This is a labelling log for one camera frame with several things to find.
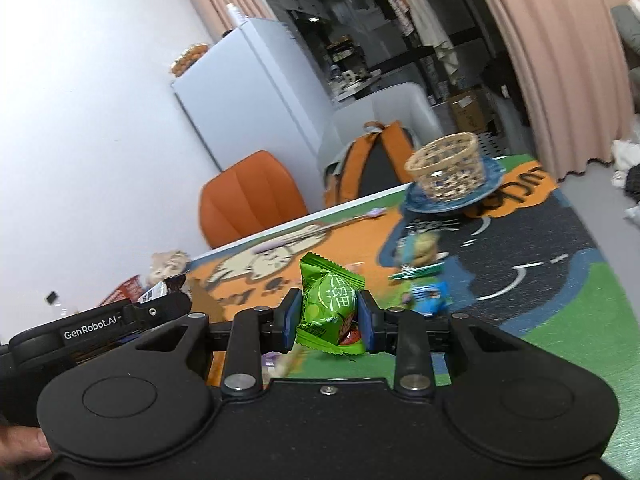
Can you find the cookie snack packet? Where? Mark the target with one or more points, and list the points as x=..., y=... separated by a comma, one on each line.
x=420, y=252

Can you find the pile of clothes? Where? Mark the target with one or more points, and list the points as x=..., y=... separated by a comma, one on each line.
x=627, y=170

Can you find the blue plate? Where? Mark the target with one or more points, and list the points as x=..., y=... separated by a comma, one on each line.
x=490, y=177

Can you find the cartoon cat table mat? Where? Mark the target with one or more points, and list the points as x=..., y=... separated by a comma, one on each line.
x=525, y=240

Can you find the cluttered shelf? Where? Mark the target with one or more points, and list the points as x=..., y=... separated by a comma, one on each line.
x=350, y=70

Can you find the purple telescopic stick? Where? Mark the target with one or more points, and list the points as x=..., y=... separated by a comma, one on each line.
x=372, y=212

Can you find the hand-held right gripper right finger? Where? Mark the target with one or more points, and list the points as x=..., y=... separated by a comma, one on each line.
x=367, y=326

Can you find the red plastic basket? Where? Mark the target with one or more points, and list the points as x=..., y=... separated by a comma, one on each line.
x=127, y=287

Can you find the green snack packet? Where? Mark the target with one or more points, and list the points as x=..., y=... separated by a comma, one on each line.
x=327, y=310

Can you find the woven wicker basket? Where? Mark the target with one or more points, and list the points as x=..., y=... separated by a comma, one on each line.
x=450, y=160

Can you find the orange chair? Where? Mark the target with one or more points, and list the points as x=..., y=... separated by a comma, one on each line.
x=250, y=195

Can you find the white hanging garment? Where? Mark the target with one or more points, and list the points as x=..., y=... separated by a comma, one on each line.
x=425, y=20

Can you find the grey chair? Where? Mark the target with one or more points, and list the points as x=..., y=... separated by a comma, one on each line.
x=390, y=105

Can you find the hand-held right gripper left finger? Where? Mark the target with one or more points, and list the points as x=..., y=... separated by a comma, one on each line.
x=292, y=321

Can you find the floral tissue box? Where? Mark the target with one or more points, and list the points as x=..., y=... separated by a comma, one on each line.
x=170, y=265

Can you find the orange and black backpack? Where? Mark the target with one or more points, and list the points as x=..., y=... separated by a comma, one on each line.
x=380, y=160

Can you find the pile of small oranges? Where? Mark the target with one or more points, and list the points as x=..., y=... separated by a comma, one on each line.
x=187, y=57

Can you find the white refrigerator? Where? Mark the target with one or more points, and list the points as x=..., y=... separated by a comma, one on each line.
x=240, y=85

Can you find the white bottle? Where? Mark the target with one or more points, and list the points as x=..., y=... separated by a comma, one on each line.
x=235, y=15

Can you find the blue snack packet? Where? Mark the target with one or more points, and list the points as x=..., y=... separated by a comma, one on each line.
x=432, y=297

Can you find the person's left hand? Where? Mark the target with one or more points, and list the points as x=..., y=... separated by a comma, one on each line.
x=22, y=445

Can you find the printed brown carton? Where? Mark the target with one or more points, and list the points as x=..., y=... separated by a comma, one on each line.
x=467, y=110

